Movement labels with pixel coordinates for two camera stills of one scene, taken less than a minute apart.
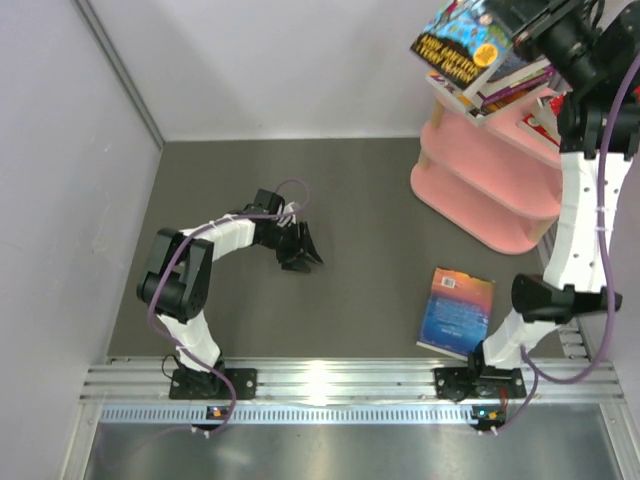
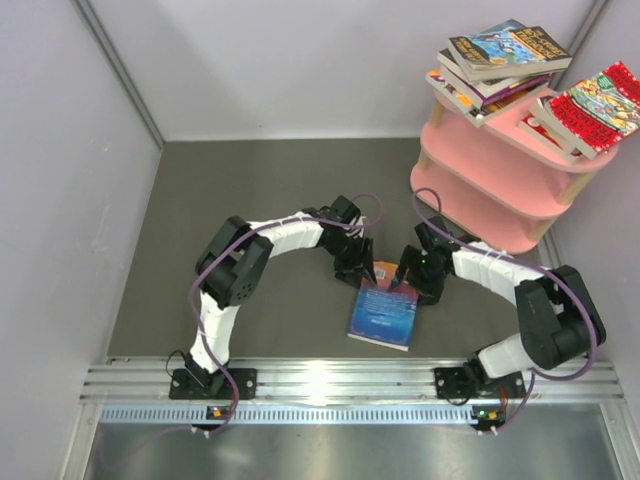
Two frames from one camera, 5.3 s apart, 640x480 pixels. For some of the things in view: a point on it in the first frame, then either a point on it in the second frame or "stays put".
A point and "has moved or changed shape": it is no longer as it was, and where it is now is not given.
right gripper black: [523, 26] -> [409, 265]
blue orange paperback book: [457, 312] -> [384, 312]
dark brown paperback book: [493, 104] has moved or changed shape
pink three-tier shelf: [494, 182] stays put
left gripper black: [293, 244] -> [353, 257]
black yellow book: [463, 41] has moved or changed shape
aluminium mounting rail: [343, 380] stays put
